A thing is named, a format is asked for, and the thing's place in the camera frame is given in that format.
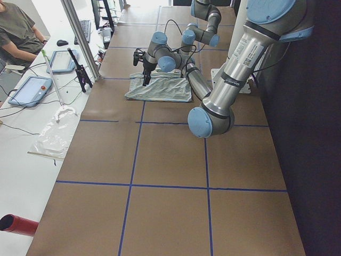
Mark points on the near blue teach pendant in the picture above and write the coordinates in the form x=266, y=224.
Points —
x=31, y=91

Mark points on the blue teach pendant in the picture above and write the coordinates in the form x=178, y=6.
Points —
x=31, y=91
x=61, y=62

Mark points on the seated person in olive shirt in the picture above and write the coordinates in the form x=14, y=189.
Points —
x=21, y=41

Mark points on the black keyboard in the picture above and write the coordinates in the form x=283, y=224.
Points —
x=86, y=29

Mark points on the navy white striped polo shirt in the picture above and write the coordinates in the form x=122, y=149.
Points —
x=163, y=87

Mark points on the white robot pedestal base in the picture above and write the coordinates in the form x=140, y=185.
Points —
x=234, y=50

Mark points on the far blue teach pendant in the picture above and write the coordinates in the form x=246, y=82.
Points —
x=61, y=62

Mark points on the clear plastic bag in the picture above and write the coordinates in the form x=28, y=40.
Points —
x=55, y=138

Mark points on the wrist black camera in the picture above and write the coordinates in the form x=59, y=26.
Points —
x=138, y=56

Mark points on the silver reacher grabber stick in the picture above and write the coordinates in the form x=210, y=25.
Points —
x=63, y=108

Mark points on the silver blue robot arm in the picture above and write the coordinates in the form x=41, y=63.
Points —
x=267, y=22
x=205, y=11

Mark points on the aluminium frame post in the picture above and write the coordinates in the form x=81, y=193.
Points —
x=75, y=24

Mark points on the red cylinder tube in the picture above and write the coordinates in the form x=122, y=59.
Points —
x=18, y=225

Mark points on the black computer mouse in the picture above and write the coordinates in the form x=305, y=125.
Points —
x=62, y=42

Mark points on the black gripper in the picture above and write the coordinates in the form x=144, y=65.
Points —
x=147, y=66

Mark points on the black tripod camera stand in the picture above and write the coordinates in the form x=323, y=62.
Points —
x=81, y=73

